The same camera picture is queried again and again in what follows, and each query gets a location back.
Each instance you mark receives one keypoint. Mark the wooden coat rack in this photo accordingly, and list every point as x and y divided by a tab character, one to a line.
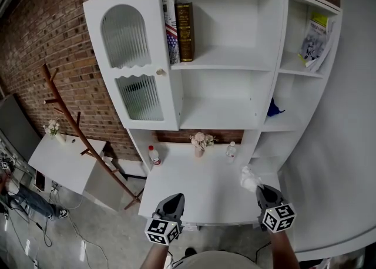
76	132

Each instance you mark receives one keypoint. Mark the person's black shoe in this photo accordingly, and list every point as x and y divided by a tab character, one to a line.
190	252

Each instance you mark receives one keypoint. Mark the person's light shirt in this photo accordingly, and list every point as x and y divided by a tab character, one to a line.
214	261

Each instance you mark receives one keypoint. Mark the green and white magazine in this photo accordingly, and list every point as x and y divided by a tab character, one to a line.
314	41

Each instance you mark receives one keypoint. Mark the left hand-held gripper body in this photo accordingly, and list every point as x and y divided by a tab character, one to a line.
163	231

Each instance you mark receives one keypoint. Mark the white cabinet door ribbed glass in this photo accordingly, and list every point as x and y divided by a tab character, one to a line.
164	100

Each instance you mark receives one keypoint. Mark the gold door knob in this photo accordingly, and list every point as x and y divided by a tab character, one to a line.
160	71

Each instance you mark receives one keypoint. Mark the white table top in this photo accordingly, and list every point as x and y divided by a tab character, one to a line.
199	191

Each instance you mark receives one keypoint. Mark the grey cabinet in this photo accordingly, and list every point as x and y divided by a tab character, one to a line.
16	127

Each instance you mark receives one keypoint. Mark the white object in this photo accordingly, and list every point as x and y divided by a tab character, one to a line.
248	180

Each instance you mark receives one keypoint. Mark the person's left forearm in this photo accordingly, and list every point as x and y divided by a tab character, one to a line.
157	257

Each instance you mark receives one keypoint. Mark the person's right forearm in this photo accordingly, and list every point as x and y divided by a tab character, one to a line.
284	250

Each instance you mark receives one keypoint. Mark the small white table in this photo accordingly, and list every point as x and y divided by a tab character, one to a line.
61	162

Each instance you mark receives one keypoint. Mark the blue cloth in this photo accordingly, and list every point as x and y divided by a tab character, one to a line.
273	108

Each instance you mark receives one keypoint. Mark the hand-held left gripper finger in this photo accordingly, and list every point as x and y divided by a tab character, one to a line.
177	206
169	204

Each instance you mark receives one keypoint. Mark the flag print book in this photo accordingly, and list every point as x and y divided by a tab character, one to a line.
171	30

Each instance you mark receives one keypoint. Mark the clear water bottle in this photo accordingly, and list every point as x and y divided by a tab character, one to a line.
231	153

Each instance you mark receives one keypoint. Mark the white flowers in vase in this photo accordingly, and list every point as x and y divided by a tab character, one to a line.
53	129

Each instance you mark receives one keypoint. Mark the brown gold book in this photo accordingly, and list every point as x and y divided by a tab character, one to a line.
185	33

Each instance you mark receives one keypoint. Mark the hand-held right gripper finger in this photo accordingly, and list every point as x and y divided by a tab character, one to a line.
264	198
272	195

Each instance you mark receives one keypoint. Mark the red cap white bottle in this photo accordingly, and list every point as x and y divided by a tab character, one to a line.
154	156

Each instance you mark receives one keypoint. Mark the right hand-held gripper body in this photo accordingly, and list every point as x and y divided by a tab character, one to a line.
279	218

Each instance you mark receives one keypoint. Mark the pink flowers in vase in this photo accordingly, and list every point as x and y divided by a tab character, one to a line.
201	141

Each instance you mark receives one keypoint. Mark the white shelf cabinet with desk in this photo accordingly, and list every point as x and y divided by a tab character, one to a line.
223	94

